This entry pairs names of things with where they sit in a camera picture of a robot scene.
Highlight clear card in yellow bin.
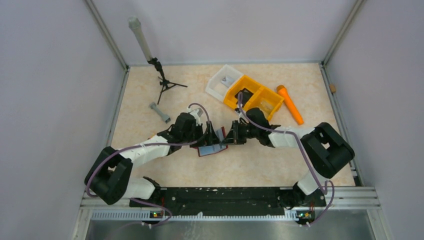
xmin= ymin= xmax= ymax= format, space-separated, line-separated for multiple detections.
xmin=258 ymin=100 xmax=274 ymax=115

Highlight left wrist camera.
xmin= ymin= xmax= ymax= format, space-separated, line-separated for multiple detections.
xmin=187 ymin=108 xmax=204 ymax=122

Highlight red card holder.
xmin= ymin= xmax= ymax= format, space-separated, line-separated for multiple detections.
xmin=197 ymin=126 xmax=229 ymax=157

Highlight small brown wall knob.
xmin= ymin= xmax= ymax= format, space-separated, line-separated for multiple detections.
xmin=329 ymin=84 xmax=337 ymax=94

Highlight silver card in white bin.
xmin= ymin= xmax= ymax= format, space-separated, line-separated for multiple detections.
xmin=220 ymin=75 xmax=235 ymax=88

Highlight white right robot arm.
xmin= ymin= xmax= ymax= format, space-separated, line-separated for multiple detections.
xmin=221 ymin=107 xmax=355 ymax=204

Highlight black mini tripod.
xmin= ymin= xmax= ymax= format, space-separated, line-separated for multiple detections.
xmin=147 ymin=57 xmax=188 ymax=105

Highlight grey toy block bar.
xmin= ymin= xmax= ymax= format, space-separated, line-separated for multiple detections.
xmin=149 ymin=102 xmax=171 ymax=124

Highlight black cards in yellow bin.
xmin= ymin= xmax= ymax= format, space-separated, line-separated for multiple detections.
xmin=235 ymin=88 xmax=253 ymax=107

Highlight white plastic bin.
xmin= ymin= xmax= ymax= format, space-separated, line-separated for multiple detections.
xmin=205 ymin=64 xmax=244 ymax=102

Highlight grey tube on tripod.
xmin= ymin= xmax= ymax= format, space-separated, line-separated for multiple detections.
xmin=128 ymin=16 xmax=153 ymax=64

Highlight yellow plastic double bin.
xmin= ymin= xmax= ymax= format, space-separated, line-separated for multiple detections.
xmin=223 ymin=75 xmax=284 ymax=121

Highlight orange plastic cylinder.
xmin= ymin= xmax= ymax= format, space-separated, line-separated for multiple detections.
xmin=276 ymin=85 xmax=304 ymax=125

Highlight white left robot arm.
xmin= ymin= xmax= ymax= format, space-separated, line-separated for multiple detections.
xmin=84 ymin=112 xmax=220 ymax=205

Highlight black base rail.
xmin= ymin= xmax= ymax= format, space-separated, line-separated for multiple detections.
xmin=147 ymin=187 xmax=326 ymax=217

